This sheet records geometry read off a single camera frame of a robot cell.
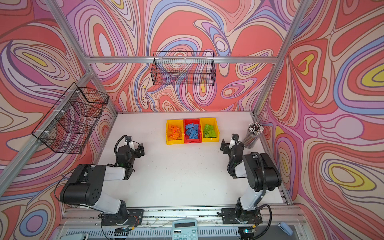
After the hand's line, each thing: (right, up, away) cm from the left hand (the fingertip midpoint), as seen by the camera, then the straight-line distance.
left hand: (135, 143), depth 94 cm
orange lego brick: (+24, +7, +9) cm, 26 cm away
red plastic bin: (+38, +15, +11) cm, 42 cm away
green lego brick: (+48, +7, +10) cm, 49 cm away
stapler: (+80, -37, -25) cm, 91 cm away
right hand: (+61, +1, +2) cm, 61 cm away
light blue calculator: (+33, -38, -25) cm, 56 cm away
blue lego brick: (+36, +8, +8) cm, 38 cm away
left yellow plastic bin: (+28, +1, +5) cm, 28 cm away
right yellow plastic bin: (+52, +14, +13) cm, 55 cm away
